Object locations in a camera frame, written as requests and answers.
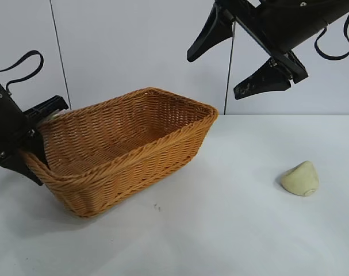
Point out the pale yellow egg yolk pastry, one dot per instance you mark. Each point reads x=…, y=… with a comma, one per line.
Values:
x=299, y=179

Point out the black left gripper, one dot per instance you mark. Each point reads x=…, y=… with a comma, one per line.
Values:
x=7, y=123

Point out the brown woven wicker basket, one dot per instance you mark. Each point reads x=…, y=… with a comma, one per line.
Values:
x=134, y=161

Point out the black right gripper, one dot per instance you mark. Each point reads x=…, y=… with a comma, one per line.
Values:
x=292, y=20

